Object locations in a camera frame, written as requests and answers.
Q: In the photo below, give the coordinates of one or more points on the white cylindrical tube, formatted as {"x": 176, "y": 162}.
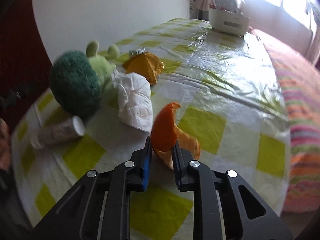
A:
{"x": 70, "y": 129}

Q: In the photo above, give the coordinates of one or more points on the white storage caddy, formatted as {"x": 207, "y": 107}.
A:
{"x": 228, "y": 22}

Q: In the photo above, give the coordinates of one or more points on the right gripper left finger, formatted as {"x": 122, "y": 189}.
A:
{"x": 97, "y": 206}

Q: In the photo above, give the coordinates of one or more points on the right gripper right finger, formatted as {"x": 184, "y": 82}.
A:
{"x": 225, "y": 205}

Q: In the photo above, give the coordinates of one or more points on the green broccoli plush toy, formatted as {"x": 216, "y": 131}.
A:
{"x": 79, "y": 80}

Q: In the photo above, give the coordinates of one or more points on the orange foil wrapper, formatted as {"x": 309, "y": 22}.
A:
{"x": 145, "y": 64}

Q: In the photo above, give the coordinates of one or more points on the dark red door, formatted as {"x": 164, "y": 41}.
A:
{"x": 25, "y": 64}

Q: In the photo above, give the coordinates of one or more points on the white tissue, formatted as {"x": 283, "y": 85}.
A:
{"x": 134, "y": 100}

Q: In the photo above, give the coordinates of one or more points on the orange peel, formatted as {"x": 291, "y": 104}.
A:
{"x": 165, "y": 133}

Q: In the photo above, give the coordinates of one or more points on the striped bed cover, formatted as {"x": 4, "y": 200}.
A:
{"x": 299, "y": 83}

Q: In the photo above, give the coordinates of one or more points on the person left hand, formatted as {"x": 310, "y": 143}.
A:
{"x": 5, "y": 161}

